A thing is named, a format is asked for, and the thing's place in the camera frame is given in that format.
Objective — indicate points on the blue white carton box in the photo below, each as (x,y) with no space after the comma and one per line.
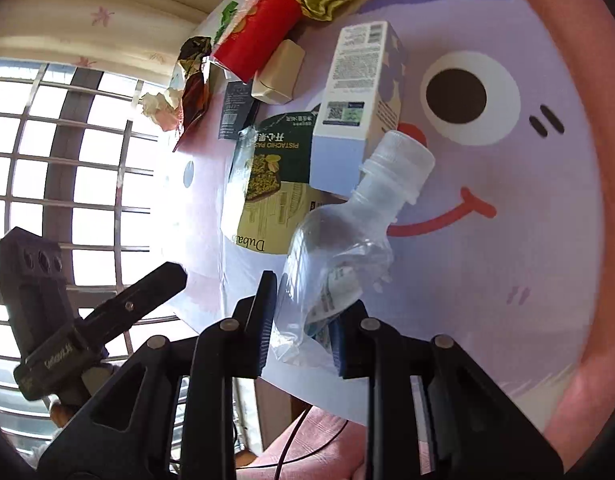
(357,75)

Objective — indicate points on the green pistachio snack package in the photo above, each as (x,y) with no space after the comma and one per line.
(282,160)

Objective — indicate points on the cartoon printed table cover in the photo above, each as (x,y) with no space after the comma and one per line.
(512,210)

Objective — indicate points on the white tissue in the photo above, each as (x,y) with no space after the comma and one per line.
(160,105)

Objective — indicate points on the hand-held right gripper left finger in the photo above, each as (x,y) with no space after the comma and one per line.
(265,322)

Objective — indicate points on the floral beige curtain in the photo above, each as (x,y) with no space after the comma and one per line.
(87,5)

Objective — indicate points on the dark brown foil wrapper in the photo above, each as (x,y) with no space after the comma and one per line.
(195,90)

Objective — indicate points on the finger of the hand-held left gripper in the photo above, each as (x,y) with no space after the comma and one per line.
(137,297)

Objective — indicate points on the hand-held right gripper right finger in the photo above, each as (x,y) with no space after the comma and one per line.
(337,342)

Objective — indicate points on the beige small box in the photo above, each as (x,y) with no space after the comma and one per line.
(280,72)

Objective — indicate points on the green white packet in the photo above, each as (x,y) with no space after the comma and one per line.
(230,17)

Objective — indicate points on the clear crushed plastic bottle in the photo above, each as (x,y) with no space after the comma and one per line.
(337,230)

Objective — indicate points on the small black box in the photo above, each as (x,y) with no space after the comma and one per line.
(235,107)

